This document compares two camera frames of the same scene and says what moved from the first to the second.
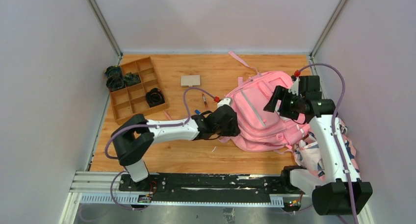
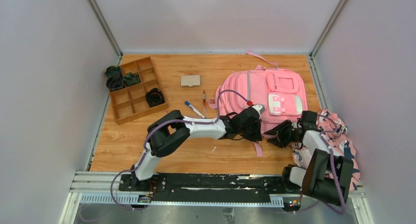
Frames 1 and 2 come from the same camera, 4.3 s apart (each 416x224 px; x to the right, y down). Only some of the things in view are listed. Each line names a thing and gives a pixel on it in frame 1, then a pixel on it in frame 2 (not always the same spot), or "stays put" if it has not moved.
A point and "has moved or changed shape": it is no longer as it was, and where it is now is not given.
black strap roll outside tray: (114, 83) stays put
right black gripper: (278, 94) to (280, 140)
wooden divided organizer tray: (131, 100) stays put
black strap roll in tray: (154, 97) stays put
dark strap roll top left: (113, 71) stays put
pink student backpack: (261, 130) has moved or changed shape
